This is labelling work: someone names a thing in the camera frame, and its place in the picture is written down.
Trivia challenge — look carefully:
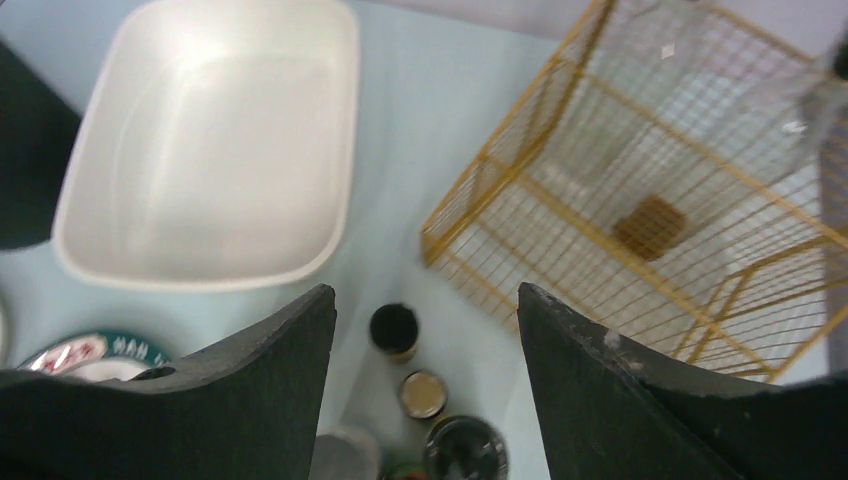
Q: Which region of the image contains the yellow wire basket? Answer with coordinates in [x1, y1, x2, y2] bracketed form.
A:
[421, 1, 847, 383]

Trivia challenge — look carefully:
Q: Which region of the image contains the jar with black lid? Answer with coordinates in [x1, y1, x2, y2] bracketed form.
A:
[422, 415, 509, 480]

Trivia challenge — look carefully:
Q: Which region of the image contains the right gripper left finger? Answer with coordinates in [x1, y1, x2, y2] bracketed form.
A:
[1, 284, 337, 479]

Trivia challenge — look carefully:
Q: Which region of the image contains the white rectangular tub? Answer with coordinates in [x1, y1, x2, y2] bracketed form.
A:
[51, 1, 361, 292]

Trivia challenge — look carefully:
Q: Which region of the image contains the dark brown small bottle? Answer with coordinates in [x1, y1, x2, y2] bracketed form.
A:
[369, 303, 420, 364]

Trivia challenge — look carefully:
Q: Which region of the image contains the small bottle tan cap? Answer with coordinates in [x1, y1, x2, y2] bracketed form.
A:
[398, 370, 448, 421]

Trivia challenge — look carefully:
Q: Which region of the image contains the red label sauce bottle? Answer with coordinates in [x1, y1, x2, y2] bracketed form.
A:
[382, 463, 429, 480]

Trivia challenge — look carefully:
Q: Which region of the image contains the green rimmed patterned plate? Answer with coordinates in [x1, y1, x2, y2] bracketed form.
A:
[18, 329, 171, 382]

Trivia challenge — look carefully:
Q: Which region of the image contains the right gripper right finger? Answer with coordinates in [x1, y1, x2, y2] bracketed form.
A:
[517, 283, 847, 479]

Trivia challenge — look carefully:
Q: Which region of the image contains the glass oil bottle gold spout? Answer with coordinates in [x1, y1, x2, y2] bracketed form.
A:
[591, 1, 741, 261]

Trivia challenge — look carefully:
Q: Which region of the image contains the black ribbed trash bin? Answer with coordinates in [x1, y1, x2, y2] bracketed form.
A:
[1, 44, 81, 251]

